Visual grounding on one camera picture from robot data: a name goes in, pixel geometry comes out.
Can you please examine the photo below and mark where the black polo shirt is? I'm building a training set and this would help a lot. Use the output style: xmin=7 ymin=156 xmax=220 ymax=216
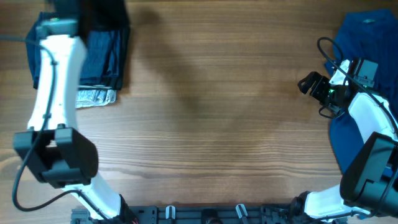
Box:
xmin=80 ymin=0 xmax=130 ymax=31

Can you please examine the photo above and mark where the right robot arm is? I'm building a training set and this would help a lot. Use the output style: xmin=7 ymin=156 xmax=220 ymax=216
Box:
xmin=287 ymin=58 xmax=397 ymax=223

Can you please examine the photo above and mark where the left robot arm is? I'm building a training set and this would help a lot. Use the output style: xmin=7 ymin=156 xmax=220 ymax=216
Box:
xmin=14 ymin=1 xmax=138 ymax=223

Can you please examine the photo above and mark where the blue polo shirt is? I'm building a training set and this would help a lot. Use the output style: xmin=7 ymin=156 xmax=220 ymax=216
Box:
xmin=330 ymin=9 xmax=397 ymax=172

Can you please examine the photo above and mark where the folded dark blue garment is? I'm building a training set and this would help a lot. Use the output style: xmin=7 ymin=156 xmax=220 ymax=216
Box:
xmin=26 ymin=12 xmax=130 ymax=90

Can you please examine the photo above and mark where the folded light grey garment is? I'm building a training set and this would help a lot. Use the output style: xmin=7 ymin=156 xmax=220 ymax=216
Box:
xmin=76 ymin=89 xmax=117 ymax=108

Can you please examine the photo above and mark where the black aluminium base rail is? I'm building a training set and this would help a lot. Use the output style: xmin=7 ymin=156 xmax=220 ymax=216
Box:
xmin=70 ymin=203 xmax=312 ymax=224

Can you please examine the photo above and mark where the right grey rail clip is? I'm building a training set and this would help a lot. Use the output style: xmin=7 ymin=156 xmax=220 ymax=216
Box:
xmin=235 ymin=203 xmax=249 ymax=224

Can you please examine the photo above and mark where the grey rail clip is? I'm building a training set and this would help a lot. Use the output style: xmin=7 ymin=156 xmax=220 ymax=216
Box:
xmin=235 ymin=203 xmax=249 ymax=224
xmin=165 ymin=205 xmax=176 ymax=220

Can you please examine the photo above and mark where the left grey rail clip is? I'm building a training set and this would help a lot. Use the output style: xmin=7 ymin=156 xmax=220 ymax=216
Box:
xmin=165 ymin=205 xmax=176 ymax=220

